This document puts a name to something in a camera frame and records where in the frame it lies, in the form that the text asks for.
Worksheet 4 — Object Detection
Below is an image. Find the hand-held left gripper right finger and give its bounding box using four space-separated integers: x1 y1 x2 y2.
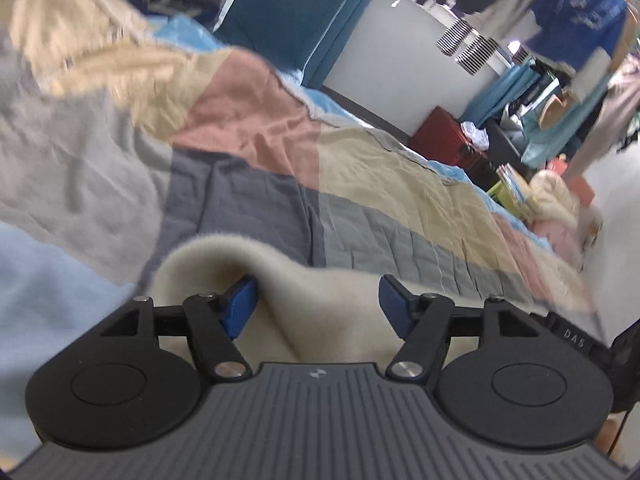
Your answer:
378 274 548 382

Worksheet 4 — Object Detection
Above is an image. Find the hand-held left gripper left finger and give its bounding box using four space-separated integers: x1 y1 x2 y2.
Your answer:
99 274 259 381

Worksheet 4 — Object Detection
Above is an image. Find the cream and blue fleece garment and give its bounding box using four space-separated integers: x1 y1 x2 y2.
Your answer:
145 232 596 367

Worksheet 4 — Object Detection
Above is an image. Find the pile of cream pink clothes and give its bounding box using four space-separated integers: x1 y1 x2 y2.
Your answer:
525 170 607 262

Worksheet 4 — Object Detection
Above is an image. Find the patchwork quilt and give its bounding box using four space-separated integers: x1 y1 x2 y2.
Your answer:
0 0 601 466

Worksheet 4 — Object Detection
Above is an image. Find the stack of books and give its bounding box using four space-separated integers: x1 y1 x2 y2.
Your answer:
487 162 537 221

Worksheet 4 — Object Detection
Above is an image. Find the red suitcase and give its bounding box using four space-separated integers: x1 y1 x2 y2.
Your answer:
412 106 497 177

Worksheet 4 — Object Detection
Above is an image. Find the black chair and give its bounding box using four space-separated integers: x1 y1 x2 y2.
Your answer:
479 119 527 192

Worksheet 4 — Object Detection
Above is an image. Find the white plastic bag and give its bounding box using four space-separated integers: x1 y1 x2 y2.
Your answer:
459 120 490 147

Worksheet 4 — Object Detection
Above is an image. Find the teal cloth on rack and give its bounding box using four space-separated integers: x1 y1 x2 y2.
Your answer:
465 65 612 167

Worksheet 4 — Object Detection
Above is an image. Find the pink beige hanging garment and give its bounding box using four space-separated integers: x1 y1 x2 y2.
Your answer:
565 55 640 177

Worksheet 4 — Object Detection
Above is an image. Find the black white striped cloth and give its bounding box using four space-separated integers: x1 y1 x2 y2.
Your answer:
435 17 501 77

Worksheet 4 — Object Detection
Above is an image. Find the teal curtain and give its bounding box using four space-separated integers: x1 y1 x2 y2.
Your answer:
305 0 401 88

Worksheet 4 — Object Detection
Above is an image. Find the teal padded headboard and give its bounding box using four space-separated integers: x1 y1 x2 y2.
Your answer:
212 0 361 71

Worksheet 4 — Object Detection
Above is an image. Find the white hanging shirt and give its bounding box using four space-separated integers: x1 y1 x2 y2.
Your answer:
465 0 541 42

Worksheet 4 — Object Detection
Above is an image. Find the blue hanging shirt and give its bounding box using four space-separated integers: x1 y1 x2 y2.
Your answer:
520 0 632 72

